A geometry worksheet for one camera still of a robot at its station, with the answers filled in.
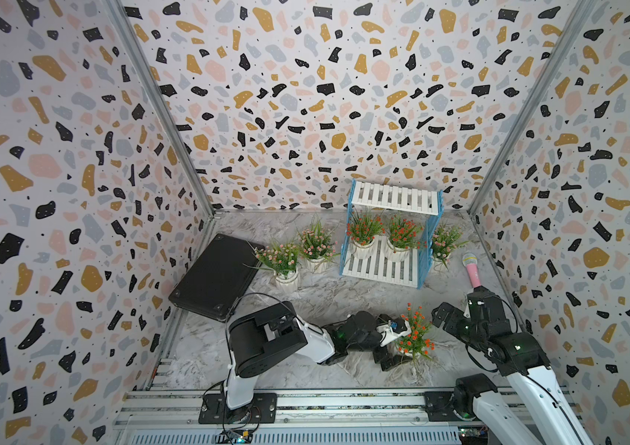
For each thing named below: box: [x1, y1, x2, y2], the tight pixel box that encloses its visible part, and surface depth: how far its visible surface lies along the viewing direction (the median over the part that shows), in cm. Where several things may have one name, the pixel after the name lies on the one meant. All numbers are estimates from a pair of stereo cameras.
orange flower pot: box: [396, 302, 437, 363], surface depth 76 cm
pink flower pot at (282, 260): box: [242, 240, 300, 293], surface depth 89 cm
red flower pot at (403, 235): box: [387, 214, 429, 261], surface depth 95 cm
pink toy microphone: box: [461, 252, 481, 289], surface depth 104 cm
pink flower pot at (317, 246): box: [297, 220, 341, 274], surface depth 96 cm
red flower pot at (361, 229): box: [345, 211, 387, 259], surface depth 97 cm
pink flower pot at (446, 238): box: [430, 222, 469, 271], surface depth 94 cm
